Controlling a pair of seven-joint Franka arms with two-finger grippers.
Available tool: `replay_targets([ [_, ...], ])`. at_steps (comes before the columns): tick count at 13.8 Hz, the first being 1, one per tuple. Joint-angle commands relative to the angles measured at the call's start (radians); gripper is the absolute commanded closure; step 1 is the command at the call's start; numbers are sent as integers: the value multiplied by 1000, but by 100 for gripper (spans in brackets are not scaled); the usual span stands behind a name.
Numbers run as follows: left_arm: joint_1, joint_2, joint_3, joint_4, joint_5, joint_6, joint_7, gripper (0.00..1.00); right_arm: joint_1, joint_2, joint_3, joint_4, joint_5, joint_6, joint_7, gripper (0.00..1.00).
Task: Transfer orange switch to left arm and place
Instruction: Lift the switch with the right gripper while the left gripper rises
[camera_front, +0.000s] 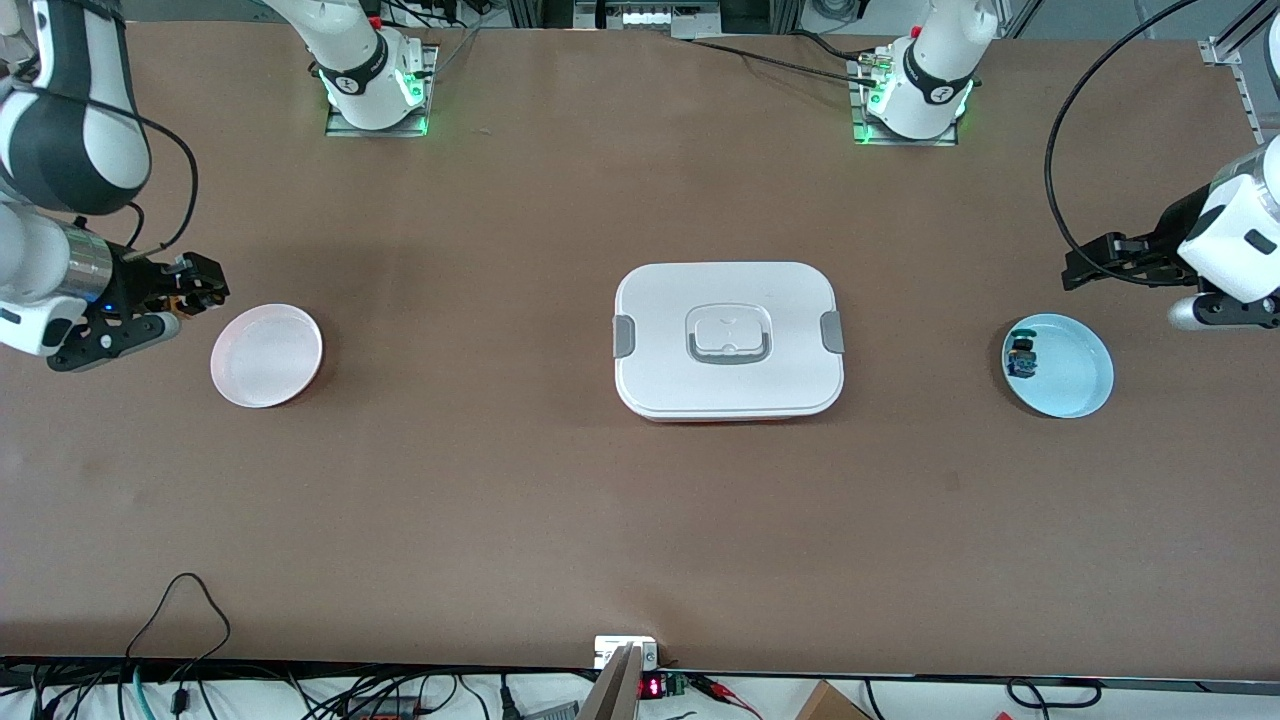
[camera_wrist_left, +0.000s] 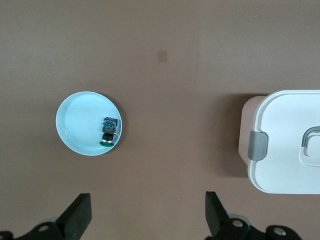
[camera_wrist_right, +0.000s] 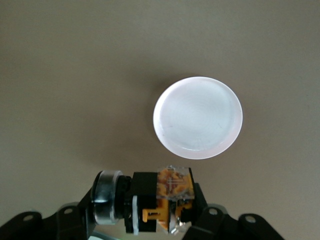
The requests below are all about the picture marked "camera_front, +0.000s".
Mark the light blue round plate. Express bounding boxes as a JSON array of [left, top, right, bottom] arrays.
[[1002, 313, 1115, 419]]

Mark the pink round plate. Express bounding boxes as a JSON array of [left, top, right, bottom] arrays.
[[210, 303, 324, 409]]

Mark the black coiled cable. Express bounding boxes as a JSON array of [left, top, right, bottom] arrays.
[[1005, 678, 1103, 711]]

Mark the black arm base cable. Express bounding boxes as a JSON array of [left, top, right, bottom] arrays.
[[690, 30, 881, 86]]

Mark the white lidded lunch box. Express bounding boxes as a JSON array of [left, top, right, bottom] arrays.
[[613, 262, 846, 423]]

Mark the aluminium extrusion rail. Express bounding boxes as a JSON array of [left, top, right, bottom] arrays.
[[1198, 35, 1263, 141]]

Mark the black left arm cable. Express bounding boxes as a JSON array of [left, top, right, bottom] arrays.
[[1044, 0, 1201, 288]]

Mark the brown cardboard box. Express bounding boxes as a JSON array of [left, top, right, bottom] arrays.
[[795, 680, 873, 720]]

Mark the black looped cable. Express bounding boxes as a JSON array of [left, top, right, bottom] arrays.
[[125, 573, 232, 681]]

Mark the small white labelled box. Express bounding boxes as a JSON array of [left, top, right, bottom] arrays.
[[594, 636, 659, 669]]

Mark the aluminium frame with light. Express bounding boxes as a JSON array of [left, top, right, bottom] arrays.
[[508, 0, 803, 39]]

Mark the wooden beam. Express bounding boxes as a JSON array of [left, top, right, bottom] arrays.
[[578, 644, 643, 720]]

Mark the red alligator clip lead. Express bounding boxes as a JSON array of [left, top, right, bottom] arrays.
[[690, 675, 763, 720]]

